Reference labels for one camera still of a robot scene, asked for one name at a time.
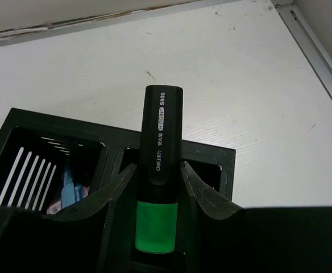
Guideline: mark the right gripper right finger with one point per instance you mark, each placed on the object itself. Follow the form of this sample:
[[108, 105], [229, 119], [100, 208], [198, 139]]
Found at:
[[221, 236]]

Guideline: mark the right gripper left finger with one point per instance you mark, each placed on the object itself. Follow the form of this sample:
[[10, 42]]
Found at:
[[92, 235]]

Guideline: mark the light blue highlighter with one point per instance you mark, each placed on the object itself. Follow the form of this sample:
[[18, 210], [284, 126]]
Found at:
[[71, 192]]

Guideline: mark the black highlighter green cap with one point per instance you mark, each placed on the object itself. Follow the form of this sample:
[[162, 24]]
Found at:
[[158, 182]]

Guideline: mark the black two-compartment organizer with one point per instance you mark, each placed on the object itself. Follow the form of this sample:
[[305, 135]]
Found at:
[[35, 150]]

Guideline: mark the right aluminium rail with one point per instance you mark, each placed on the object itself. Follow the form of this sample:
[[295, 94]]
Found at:
[[311, 47]]

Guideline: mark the aluminium rail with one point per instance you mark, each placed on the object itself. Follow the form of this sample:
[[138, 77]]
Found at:
[[311, 47], [164, 30]]

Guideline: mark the back aluminium rail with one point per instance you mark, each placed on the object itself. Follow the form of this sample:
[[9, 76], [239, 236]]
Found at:
[[164, 30]]

